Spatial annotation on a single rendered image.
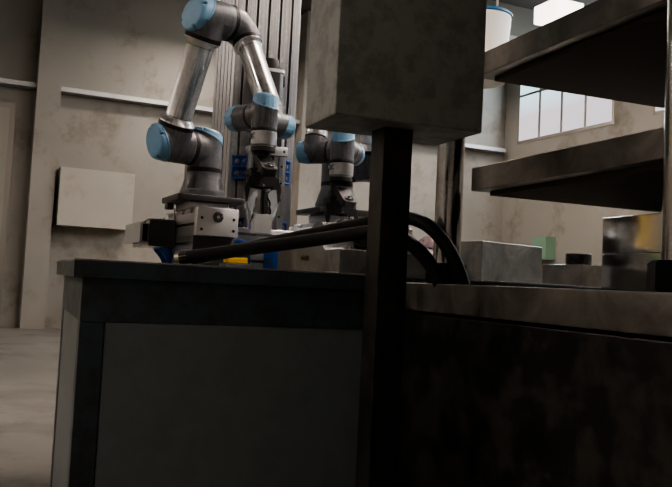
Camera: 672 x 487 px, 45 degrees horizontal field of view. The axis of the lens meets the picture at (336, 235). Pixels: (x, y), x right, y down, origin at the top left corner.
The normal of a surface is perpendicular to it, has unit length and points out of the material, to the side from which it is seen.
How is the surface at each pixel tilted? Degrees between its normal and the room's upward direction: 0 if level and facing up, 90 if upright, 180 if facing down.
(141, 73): 90
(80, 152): 90
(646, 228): 90
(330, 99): 90
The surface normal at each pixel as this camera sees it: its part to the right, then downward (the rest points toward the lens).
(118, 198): 0.43, -0.04
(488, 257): 0.62, -0.01
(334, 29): -0.93, -0.07
